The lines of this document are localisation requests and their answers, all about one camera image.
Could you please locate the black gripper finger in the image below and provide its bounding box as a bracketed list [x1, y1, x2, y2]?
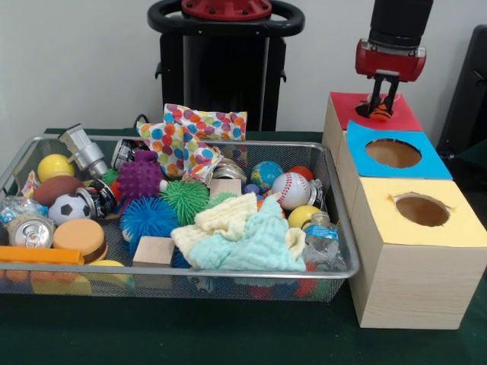
[368, 77, 385, 115]
[384, 78, 401, 113]

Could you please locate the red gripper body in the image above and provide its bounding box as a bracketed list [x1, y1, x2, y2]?
[355, 37, 428, 84]

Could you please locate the orange striped tiger plush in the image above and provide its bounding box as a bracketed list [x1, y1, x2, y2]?
[367, 94, 395, 122]

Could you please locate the blue green globe ball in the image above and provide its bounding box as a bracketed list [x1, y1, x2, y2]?
[250, 160, 285, 194]

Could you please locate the wooden three-hole box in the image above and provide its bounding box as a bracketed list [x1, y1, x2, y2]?
[321, 92, 487, 330]

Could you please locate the shallow mesh bin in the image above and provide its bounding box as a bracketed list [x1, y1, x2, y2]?
[0, 135, 361, 305]

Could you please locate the black upright panel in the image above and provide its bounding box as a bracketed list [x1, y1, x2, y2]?
[436, 24, 487, 160]

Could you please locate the dark green side-table cloth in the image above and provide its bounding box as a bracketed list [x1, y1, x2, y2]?
[452, 142, 487, 183]

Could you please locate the white baseball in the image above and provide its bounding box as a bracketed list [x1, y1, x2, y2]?
[272, 170, 311, 210]

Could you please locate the yellow ball with black band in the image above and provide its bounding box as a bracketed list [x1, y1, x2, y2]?
[288, 205, 323, 229]

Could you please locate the green spiky ball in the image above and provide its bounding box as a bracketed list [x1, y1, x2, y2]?
[158, 179, 210, 228]
[208, 192, 237, 206]

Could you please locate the teal muslin cloth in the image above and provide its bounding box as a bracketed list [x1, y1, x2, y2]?
[189, 195, 307, 271]

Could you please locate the pale yellow muslin cloth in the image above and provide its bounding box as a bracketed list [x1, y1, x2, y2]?
[170, 191, 307, 267]

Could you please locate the purple knobbly toy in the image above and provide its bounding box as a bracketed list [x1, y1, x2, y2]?
[116, 150, 165, 208]

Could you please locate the blue spiky ball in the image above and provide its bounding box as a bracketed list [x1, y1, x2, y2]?
[119, 195, 180, 248]

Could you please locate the dark green table cloth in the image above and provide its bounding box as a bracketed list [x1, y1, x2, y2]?
[0, 127, 487, 365]

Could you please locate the orange foam disc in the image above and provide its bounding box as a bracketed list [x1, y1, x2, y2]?
[53, 218, 108, 264]

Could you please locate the plain yellow ball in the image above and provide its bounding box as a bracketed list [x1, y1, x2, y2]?
[37, 154, 76, 183]

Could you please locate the brown toy football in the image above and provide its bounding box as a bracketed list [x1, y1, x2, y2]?
[33, 175, 84, 207]

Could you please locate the orange toy brick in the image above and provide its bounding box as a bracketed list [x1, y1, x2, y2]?
[0, 246, 84, 266]

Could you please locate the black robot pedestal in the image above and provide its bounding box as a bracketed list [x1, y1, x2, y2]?
[147, 0, 305, 132]

